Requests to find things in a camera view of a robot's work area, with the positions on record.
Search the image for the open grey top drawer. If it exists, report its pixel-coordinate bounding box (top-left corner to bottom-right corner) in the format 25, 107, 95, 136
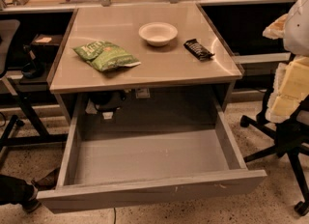
36, 99, 267, 214

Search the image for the black snack bar wrapper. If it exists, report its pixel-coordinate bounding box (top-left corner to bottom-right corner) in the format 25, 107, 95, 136
183, 39, 213, 61

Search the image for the black office chair right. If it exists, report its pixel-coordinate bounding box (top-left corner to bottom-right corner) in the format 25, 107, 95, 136
240, 88, 309, 216

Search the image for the white bowl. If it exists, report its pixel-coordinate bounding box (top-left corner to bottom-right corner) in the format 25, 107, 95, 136
138, 22, 178, 47

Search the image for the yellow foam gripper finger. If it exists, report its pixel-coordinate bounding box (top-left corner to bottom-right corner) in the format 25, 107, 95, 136
263, 14, 309, 124

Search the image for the green jalapeno chip bag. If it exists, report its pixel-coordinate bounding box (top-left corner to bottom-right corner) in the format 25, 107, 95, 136
73, 41, 141, 72

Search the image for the grey drawer cabinet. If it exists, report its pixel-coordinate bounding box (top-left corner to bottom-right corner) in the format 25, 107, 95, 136
49, 2, 242, 116

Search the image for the grey office chair left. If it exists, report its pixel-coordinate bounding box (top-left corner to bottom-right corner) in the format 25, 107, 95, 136
0, 19, 20, 152

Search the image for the black box under desk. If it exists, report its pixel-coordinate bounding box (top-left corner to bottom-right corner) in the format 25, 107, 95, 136
31, 34, 63, 62

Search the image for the black shoe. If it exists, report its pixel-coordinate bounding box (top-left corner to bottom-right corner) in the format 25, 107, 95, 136
0, 175, 41, 213

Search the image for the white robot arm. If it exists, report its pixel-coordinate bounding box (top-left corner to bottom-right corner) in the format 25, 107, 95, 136
263, 0, 309, 123

